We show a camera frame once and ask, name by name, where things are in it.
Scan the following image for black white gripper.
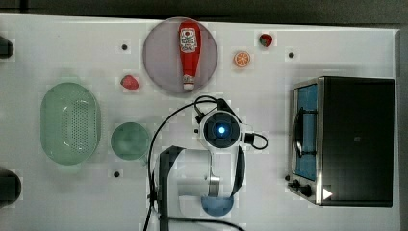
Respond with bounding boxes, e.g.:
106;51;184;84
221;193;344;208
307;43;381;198
194;98;255;150

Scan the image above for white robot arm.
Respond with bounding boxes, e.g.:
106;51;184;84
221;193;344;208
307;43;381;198
154;98;254;217

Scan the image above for green mug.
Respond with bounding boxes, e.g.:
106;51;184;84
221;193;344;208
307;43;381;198
111;122;150;166

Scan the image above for plush orange slice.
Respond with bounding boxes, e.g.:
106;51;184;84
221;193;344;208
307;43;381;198
234;51;251;67

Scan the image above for blue bowl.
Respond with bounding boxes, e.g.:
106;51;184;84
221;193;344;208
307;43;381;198
201;196;234;217

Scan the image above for grey round plate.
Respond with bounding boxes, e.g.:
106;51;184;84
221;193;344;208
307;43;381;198
142;17;218;94

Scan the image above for red plush strawberry green leaves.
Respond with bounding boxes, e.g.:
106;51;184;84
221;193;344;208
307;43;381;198
259;34;273;47

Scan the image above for red plush ketchup bottle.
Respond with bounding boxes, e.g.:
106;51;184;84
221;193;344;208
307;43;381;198
178;20;201;91

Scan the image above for silver black toaster oven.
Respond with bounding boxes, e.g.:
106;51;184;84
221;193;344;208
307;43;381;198
285;76;395;207

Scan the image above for green perforated colander basket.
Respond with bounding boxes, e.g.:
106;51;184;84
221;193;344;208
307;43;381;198
40;83;101;166

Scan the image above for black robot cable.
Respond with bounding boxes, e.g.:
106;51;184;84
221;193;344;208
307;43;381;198
142;94;268;231

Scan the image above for black cylinder table post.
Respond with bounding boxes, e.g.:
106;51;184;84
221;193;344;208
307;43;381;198
0;37;14;59
0;169;22;208

